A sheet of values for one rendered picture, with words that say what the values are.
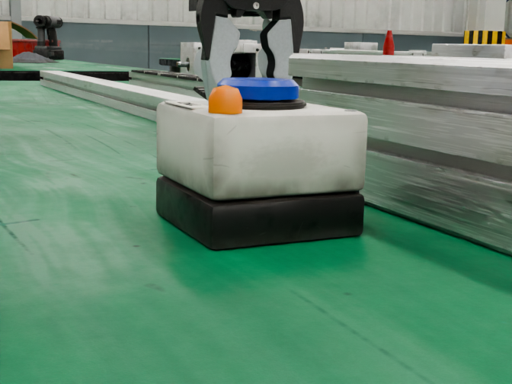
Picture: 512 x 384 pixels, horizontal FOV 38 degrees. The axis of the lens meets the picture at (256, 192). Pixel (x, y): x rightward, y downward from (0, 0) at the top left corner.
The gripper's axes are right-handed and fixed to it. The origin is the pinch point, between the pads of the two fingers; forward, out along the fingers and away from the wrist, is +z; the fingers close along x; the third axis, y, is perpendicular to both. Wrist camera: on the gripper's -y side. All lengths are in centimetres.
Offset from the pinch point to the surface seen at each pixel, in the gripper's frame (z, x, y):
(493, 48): -5.7, -13.2, -17.1
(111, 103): 2.8, 2.7, 39.8
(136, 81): 2, -16, 92
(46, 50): -1, -39, 324
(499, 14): -48, -562, 571
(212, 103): -2.9, 17.5, -33.6
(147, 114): 2.9, 2.7, 23.2
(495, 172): 0.2, 4.7, -37.3
